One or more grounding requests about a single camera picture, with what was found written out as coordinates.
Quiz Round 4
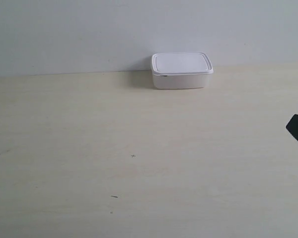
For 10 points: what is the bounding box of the white lidded plastic container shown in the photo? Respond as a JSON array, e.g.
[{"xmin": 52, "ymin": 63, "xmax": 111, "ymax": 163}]
[{"xmin": 151, "ymin": 52, "xmax": 214, "ymax": 89}]

